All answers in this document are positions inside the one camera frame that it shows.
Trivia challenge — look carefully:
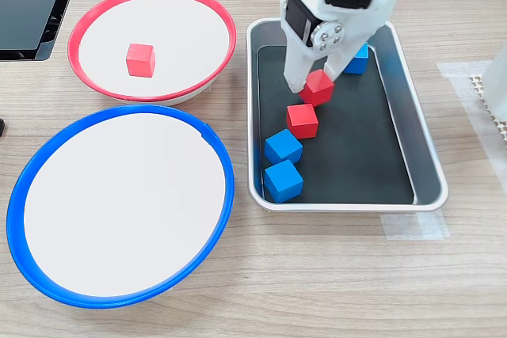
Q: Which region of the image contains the small blue cube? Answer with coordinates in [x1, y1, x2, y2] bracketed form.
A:
[342, 42, 370, 76]
[264, 128, 304, 165]
[263, 159, 305, 203]

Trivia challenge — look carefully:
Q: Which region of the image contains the small red cube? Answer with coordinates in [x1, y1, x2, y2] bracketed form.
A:
[285, 103, 319, 140]
[298, 69, 336, 108]
[125, 43, 156, 78]

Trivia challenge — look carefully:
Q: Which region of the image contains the black tray mat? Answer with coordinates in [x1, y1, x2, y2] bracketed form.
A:
[256, 43, 416, 205]

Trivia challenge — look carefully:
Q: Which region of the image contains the steel tray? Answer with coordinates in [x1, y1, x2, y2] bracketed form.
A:
[246, 17, 450, 213]

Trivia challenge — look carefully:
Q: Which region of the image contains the red-rimmed white plate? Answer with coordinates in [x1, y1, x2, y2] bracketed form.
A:
[67, 0, 238, 106]

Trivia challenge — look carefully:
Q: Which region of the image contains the clear plastic sheet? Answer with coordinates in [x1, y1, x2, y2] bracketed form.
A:
[436, 59, 507, 192]

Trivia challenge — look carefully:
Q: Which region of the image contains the clear tape strip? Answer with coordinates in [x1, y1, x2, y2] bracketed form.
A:
[379, 211, 452, 241]

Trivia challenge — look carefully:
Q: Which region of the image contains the blue-rimmed white plate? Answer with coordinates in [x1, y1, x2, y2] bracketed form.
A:
[6, 104, 235, 310]

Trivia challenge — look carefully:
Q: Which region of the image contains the black plastic case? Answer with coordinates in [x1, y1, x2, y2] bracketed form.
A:
[0, 0, 85, 63]

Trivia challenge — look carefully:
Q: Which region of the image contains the pale perforated base plate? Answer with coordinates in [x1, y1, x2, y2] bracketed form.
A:
[469, 73, 507, 145]

